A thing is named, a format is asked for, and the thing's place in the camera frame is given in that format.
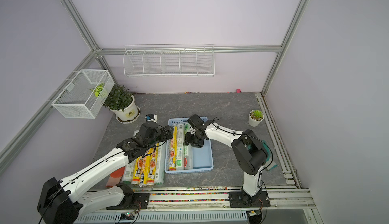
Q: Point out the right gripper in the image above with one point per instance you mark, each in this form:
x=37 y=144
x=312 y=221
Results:
x=188 y=139

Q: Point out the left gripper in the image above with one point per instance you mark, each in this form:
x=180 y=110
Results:
x=169 y=134

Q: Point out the white green plastic wrap roll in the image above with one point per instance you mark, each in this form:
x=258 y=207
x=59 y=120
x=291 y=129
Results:
x=187 y=148
x=179 y=150
x=160 y=168

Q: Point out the yellow plastic wrap roll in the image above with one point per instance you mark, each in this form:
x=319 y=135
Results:
x=139 y=172
x=151 y=166
x=172 y=152
x=145 y=169

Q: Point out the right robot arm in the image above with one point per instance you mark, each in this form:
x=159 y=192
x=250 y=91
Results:
x=249 y=150

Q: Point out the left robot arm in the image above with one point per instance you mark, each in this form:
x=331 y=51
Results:
x=63 y=201

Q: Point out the light blue plastic basket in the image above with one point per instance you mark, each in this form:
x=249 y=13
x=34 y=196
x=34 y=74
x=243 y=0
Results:
x=202 y=157

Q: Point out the large potted green plant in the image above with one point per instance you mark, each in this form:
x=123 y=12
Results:
x=122 y=103

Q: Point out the red rubber glove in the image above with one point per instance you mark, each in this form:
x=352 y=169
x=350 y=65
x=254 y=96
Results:
x=115 y=177

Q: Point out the small potted succulent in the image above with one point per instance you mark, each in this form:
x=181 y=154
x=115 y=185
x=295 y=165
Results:
x=255 y=118

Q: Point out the teal rubber glove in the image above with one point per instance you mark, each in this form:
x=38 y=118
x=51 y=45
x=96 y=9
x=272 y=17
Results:
x=270 y=163

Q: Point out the green circuit board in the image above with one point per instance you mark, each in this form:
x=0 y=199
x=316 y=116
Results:
x=127 y=217

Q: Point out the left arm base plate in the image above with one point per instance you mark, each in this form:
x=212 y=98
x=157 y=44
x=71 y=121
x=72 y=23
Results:
x=137 y=200

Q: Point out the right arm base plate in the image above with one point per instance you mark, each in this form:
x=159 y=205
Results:
x=241 y=199

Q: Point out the white wire wall shelf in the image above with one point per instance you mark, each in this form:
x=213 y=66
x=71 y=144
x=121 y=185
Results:
x=164 y=60

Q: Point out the white wire side basket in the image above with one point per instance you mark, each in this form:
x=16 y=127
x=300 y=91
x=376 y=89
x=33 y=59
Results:
x=84 y=95

